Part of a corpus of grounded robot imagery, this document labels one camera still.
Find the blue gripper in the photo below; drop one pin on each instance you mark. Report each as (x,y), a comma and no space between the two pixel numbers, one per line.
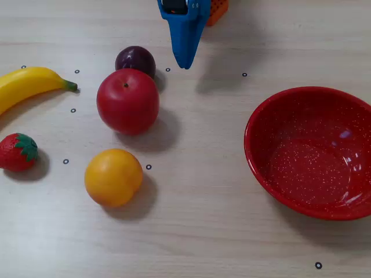
(184,27)

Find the red speckled bowl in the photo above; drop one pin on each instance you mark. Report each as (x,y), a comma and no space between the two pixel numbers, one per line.
(310,153)

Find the red plastic apple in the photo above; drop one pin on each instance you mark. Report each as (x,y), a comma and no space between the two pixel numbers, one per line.
(127,101)

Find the orange yellow plastic fruit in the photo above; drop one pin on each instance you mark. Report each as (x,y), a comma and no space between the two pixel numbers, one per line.
(113,178)

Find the dark purple plastic plum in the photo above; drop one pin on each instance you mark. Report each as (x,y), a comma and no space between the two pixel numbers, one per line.
(134,59)

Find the yellow plastic banana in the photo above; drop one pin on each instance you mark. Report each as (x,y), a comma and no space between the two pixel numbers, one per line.
(26,82)

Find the red plastic strawberry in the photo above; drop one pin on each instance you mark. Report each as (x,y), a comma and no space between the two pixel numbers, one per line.
(16,152)

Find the orange robot base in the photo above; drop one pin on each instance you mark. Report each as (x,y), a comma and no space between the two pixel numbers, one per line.
(217,10)

